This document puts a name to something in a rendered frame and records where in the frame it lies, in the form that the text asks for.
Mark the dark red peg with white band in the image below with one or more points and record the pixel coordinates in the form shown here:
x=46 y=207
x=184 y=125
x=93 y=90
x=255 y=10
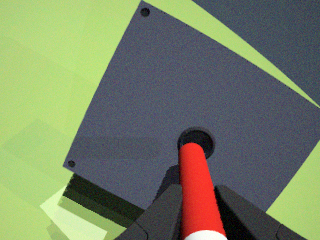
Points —
x=200 y=213

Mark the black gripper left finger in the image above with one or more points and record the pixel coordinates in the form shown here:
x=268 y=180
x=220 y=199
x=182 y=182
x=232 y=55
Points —
x=161 y=221

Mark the grey square panel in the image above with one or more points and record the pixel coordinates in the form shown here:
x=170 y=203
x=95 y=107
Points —
x=167 y=85

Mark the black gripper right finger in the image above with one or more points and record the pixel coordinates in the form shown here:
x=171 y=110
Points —
x=244 y=221

